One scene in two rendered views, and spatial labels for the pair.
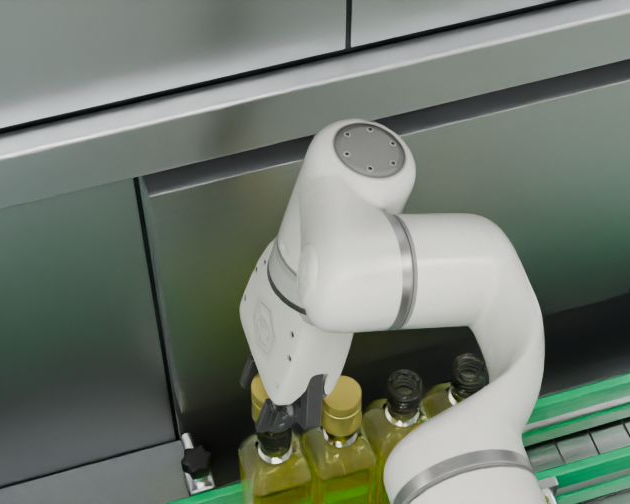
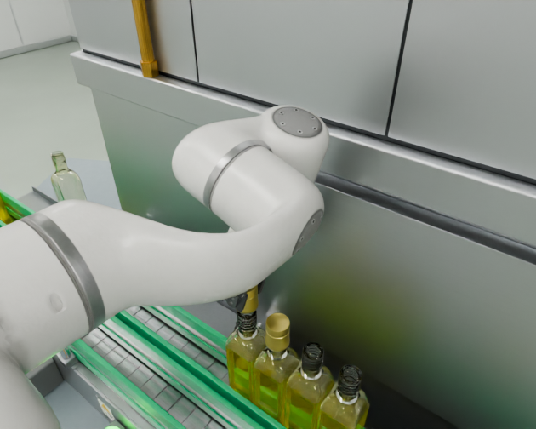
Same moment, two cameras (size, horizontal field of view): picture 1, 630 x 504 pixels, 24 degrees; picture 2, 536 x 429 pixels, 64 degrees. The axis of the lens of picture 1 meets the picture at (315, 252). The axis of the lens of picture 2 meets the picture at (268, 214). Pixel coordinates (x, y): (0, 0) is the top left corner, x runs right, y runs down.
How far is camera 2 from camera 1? 75 cm
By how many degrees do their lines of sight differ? 40
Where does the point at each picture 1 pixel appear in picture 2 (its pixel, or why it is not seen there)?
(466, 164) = (428, 264)
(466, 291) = (248, 204)
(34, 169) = (224, 113)
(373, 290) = (196, 157)
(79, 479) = (229, 315)
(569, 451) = not seen: outside the picture
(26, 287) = not seen: hidden behind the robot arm
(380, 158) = (296, 126)
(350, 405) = (273, 329)
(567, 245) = (484, 386)
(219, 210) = not seen: hidden behind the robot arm
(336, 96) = (362, 157)
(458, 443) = (58, 211)
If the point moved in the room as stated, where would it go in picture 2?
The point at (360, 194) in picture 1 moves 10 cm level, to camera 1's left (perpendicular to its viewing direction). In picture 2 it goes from (262, 129) to (208, 96)
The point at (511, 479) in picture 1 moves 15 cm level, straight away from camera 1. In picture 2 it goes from (35, 254) to (287, 202)
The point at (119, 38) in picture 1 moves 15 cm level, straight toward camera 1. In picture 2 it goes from (275, 58) to (185, 88)
